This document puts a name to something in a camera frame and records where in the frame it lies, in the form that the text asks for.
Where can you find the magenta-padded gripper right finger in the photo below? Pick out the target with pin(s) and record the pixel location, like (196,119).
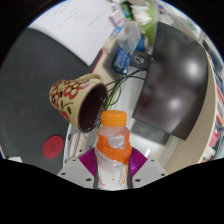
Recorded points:
(149,171)

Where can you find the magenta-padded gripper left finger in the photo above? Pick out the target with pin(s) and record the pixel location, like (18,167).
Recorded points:
(76,173)

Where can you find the orange-capped drink bottle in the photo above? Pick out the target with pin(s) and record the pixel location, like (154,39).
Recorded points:
(112,150)

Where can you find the grey metal laptop stand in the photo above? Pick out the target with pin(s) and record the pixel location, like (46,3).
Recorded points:
(75,143)

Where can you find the flat round red coaster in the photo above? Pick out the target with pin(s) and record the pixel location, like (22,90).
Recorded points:
(53,147)

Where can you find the floral patterned ceramic mug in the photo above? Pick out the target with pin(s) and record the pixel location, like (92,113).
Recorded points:
(66,96)

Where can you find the black desk mat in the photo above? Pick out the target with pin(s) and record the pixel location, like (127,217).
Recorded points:
(23,100)

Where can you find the black computer monitor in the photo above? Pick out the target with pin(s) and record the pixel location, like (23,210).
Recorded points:
(173,80)

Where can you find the small blue device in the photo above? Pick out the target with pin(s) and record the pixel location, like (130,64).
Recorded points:
(121,61)

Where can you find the clear plastic box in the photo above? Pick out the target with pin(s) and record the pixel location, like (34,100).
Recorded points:
(128,36)

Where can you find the white paper sheet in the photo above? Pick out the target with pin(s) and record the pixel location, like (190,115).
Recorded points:
(76,26)

